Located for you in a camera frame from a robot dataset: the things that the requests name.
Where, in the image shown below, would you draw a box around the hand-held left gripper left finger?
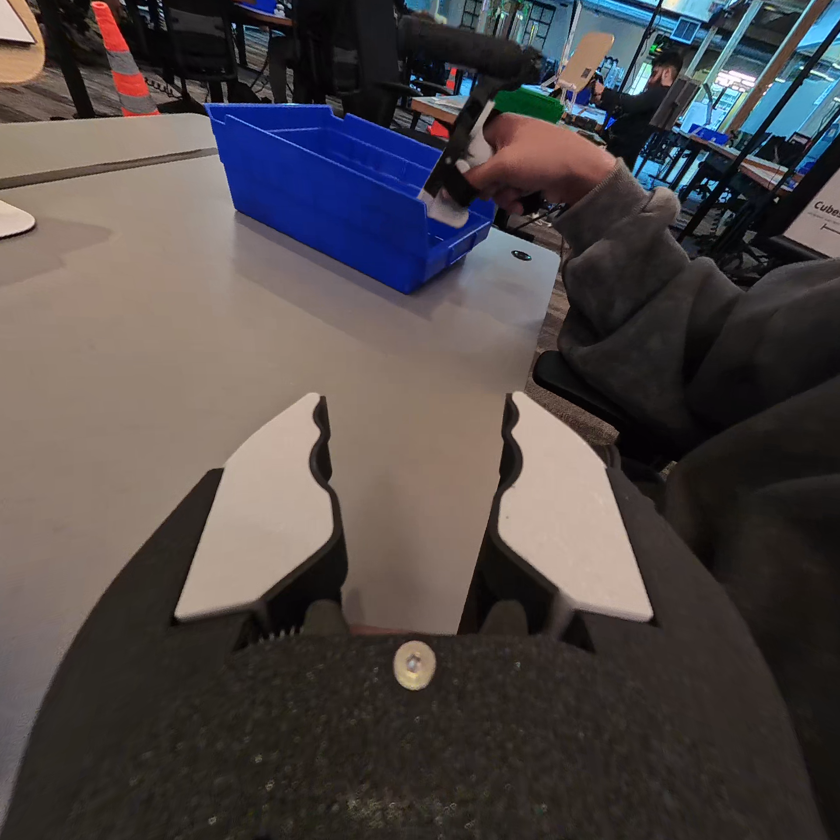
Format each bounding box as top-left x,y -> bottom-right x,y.
174,392 -> 349,641

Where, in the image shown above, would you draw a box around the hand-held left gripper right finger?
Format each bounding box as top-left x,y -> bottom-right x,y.
474,392 -> 655,641

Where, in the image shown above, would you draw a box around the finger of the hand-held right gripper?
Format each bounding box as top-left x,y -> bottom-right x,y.
420,190 -> 472,229

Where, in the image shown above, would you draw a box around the blue plastic bin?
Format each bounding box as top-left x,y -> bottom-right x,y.
205,103 -> 496,295

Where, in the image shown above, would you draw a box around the person's right forearm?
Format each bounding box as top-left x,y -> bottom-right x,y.
551,157 -> 840,460

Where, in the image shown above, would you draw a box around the grey desk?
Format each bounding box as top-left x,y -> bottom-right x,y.
0,113 -> 562,795

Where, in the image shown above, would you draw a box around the person's right hand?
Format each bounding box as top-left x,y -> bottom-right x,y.
462,113 -> 618,214

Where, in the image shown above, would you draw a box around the dark wooden table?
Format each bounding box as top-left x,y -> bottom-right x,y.
408,95 -> 608,132

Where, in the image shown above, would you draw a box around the green board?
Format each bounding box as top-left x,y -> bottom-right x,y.
495,88 -> 565,124

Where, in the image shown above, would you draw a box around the tan board on stand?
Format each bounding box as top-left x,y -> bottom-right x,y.
556,31 -> 616,93

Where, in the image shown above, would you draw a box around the brown work table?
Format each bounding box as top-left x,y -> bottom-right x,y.
233,3 -> 294,30

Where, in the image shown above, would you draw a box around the black office chair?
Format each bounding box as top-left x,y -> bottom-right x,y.
161,0 -> 240,102

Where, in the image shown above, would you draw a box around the instruction board on white stand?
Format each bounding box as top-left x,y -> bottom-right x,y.
0,0 -> 47,86

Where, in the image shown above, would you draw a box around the white instruction sheet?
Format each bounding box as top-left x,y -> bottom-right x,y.
0,0 -> 37,46

